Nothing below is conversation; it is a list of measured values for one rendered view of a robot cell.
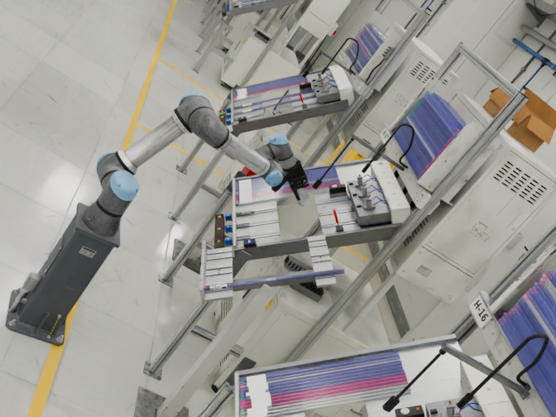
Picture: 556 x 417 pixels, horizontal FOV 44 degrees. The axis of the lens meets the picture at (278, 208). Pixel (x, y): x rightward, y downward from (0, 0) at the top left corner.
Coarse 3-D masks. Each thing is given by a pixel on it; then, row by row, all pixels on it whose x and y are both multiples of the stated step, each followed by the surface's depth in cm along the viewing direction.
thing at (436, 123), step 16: (432, 96) 311; (416, 112) 316; (432, 112) 302; (448, 112) 295; (400, 128) 322; (416, 128) 307; (432, 128) 294; (448, 128) 282; (400, 144) 313; (416, 144) 300; (432, 144) 287; (448, 144) 276; (416, 160) 292; (432, 160) 280; (416, 176) 285
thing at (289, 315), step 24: (264, 264) 343; (312, 264) 353; (336, 264) 372; (288, 288) 315; (336, 288) 347; (216, 312) 369; (264, 312) 312; (288, 312) 305; (312, 312) 311; (264, 336) 310; (288, 336) 311; (336, 336) 313; (360, 336) 321; (384, 336) 337; (240, 360) 316; (264, 360) 317; (216, 384) 321; (336, 408) 333
